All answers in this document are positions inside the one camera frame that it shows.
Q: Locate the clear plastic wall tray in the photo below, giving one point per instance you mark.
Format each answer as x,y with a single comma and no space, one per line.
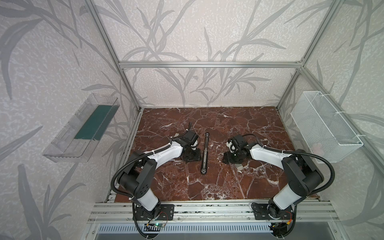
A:
79,138

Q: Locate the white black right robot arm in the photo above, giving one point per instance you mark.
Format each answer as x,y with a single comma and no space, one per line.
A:
307,174

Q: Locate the green circuit board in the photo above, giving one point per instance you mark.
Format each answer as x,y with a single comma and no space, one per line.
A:
153,227

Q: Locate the aluminium frame profiles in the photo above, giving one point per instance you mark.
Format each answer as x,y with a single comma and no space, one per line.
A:
348,62

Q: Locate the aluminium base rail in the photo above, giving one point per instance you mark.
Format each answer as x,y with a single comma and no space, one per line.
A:
214,219

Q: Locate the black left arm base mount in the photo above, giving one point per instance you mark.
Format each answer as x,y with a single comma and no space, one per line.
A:
162,212

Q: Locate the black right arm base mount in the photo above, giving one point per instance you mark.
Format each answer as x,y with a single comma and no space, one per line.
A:
271,212

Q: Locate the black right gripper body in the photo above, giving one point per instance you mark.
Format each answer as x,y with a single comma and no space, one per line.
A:
229,156

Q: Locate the pink object in basket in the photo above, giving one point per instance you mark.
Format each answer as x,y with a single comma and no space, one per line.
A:
318,149

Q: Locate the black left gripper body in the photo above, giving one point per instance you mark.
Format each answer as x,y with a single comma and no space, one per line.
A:
192,154

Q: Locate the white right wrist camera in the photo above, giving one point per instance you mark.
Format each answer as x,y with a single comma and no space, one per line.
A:
231,147

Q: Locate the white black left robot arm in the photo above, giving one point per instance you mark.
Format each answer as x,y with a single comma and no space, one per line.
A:
134,178

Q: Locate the white wire mesh basket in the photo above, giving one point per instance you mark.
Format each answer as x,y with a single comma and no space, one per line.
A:
320,122

